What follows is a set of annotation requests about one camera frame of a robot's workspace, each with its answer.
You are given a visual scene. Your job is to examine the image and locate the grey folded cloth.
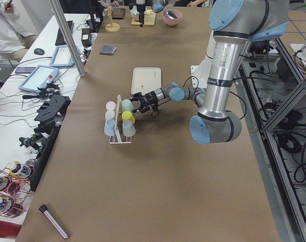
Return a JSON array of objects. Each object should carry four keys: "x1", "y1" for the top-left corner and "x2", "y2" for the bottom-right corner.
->
[{"x1": 99, "y1": 45, "x2": 117, "y2": 55}]

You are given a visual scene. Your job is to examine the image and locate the steel tube black cap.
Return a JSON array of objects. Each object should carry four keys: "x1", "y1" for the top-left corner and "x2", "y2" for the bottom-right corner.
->
[{"x1": 39, "y1": 204, "x2": 69, "y2": 239}]

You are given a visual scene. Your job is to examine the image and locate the stacked green bowls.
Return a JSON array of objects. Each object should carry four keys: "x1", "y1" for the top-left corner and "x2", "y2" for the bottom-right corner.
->
[{"x1": 130, "y1": 5, "x2": 139, "y2": 22}]

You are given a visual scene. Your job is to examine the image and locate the blue teach pendant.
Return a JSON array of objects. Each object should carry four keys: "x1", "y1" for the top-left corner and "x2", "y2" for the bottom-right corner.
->
[
  {"x1": 18, "y1": 65, "x2": 59, "y2": 92},
  {"x1": 49, "y1": 45, "x2": 75, "y2": 68}
]

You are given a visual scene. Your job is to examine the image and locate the aluminium frame post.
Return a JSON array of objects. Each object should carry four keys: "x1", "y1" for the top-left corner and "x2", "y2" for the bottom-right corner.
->
[{"x1": 49, "y1": 0, "x2": 86, "y2": 77}]

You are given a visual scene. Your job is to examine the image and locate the steel ice scoop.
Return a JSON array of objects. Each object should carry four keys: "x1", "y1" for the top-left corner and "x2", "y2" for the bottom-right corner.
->
[{"x1": 164, "y1": 10, "x2": 177, "y2": 19}]

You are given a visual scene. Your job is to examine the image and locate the green plastic cup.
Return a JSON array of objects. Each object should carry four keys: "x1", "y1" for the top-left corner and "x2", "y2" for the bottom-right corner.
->
[{"x1": 121, "y1": 99, "x2": 134, "y2": 113}]

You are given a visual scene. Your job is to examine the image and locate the white plastic cup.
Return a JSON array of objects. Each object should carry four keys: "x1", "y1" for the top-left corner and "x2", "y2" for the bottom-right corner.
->
[{"x1": 105, "y1": 110, "x2": 115, "y2": 121}]

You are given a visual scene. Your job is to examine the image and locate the black keyboard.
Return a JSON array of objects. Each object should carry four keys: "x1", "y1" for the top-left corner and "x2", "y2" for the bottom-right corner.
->
[{"x1": 54, "y1": 20, "x2": 75, "y2": 46}]

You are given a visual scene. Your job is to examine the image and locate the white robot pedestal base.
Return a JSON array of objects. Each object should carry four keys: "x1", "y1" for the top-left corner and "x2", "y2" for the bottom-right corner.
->
[{"x1": 191, "y1": 33, "x2": 216, "y2": 89}]

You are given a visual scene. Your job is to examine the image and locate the wooden mug tree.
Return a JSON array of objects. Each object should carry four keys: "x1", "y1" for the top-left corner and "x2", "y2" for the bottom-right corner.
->
[{"x1": 98, "y1": 1, "x2": 120, "y2": 32}]

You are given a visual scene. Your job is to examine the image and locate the bamboo cutting board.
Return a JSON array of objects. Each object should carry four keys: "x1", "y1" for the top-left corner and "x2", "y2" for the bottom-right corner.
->
[{"x1": 131, "y1": 11, "x2": 156, "y2": 26}]

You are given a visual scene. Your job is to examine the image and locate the blue teach pendant far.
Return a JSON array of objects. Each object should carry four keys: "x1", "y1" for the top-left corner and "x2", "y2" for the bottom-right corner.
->
[{"x1": 49, "y1": 45, "x2": 75, "y2": 68}]

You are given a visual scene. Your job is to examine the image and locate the yellow plastic cup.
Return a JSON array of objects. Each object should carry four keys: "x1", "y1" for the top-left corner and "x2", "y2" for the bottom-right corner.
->
[{"x1": 121, "y1": 110, "x2": 136, "y2": 124}]

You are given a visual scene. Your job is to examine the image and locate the blue teach pendant near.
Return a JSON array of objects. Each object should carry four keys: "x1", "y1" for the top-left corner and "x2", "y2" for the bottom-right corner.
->
[{"x1": 18, "y1": 65, "x2": 59, "y2": 92}]

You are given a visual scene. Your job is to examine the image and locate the black smartphone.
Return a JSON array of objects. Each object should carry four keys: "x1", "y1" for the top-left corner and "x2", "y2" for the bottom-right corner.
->
[{"x1": 15, "y1": 67, "x2": 35, "y2": 74}]

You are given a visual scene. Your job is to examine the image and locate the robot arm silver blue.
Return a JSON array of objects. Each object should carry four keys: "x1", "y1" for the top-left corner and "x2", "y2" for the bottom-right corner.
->
[
  {"x1": 130, "y1": 1, "x2": 289, "y2": 144},
  {"x1": 128, "y1": 0, "x2": 177, "y2": 27}
]

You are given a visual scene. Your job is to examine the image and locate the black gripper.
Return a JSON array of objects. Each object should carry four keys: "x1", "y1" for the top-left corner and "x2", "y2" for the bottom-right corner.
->
[{"x1": 130, "y1": 92, "x2": 158, "y2": 113}]

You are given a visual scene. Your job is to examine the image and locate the pink bowl with ice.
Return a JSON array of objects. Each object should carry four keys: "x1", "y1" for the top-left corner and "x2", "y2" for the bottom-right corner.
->
[{"x1": 162, "y1": 9, "x2": 182, "y2": 27}]

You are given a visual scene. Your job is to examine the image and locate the pink plastic cup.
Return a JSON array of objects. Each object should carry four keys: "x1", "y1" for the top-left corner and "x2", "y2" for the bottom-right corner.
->
[{"x1": 106, "y1": 101, "x2": 116, "y2": 111}]

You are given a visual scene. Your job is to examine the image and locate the blue plastic cup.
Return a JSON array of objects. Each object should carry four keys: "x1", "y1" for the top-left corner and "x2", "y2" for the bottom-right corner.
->
[{"x1": 104, "y1": 119, "x2": 115, "y2": 137}]

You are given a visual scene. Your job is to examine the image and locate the person in white shirt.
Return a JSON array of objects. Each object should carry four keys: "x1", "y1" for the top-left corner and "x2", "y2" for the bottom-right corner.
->
[{"x1": 0, "y1": 1, "x2": 38, "y2": 61}]

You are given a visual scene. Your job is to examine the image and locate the black computer mouse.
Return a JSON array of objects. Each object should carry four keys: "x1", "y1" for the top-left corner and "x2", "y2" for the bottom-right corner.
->
[{"x1": 34, "y1": 48, "x2": 45, "y2": 55}]

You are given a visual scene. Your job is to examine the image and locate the cream rabbit tray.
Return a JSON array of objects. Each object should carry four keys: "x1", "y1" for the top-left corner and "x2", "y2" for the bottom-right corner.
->
[{"x1": 131, "y1": 67, "x2": 161, "y2": 94}]

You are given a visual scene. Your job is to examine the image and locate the white wire cup rack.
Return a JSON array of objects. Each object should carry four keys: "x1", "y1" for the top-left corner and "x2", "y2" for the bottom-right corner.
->
[{"x1": 109, "y1": 94, "x2": 132, "y2": 144}]

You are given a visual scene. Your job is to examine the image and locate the grey plastic cup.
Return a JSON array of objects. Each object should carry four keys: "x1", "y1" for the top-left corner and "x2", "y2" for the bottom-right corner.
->
[{"x1": 123, "y1": 120, "x2": 136, "y2": 138}]

